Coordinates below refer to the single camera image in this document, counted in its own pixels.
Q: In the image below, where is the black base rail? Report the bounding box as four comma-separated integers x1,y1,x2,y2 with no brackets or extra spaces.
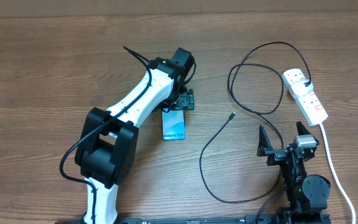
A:
55,215,331,224

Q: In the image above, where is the black USB charging cable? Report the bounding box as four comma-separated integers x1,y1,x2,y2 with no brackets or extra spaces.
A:
199,41,313,205

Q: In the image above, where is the white charger adapter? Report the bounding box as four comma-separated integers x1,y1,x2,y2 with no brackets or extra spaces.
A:
291,79,314,98

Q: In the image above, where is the Samsung Galaxy smartphone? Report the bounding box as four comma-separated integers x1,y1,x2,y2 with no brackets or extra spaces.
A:
162,110,186,141

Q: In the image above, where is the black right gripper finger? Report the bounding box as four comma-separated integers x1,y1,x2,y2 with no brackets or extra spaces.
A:
257,125,273,157
296,121,310,136

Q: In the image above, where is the white power strip cord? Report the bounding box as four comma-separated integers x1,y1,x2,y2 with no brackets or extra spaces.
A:
319,123,357,224

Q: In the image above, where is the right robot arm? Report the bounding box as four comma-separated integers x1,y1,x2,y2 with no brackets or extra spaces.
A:
255,122,331,223

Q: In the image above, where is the white power strip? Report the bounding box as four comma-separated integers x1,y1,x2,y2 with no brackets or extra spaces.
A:
282,68,328,126

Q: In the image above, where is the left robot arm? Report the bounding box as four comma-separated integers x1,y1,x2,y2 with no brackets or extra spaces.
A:
75,48,196,223

